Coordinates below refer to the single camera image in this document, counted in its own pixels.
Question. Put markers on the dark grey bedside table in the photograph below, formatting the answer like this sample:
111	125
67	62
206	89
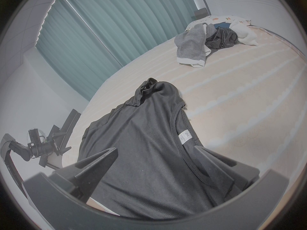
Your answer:
201	13

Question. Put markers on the blue-green curtain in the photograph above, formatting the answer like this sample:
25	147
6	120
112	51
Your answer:
134	15
79	51

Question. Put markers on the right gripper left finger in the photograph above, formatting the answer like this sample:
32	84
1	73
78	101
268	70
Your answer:
96	169

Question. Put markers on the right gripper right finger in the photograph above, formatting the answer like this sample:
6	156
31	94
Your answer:
215	169

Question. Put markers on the black T-shirt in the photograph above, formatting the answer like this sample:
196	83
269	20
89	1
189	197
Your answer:
144	140

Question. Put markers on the pile of clothes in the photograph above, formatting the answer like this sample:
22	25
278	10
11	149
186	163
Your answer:
191	47

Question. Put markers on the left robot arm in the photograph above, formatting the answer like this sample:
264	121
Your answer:
22	150

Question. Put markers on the bed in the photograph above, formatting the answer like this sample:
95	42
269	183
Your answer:
239	104

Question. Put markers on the white printed pillow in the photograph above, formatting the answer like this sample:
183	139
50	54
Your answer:
223	19

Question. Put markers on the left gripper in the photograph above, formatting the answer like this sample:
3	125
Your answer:
51	147

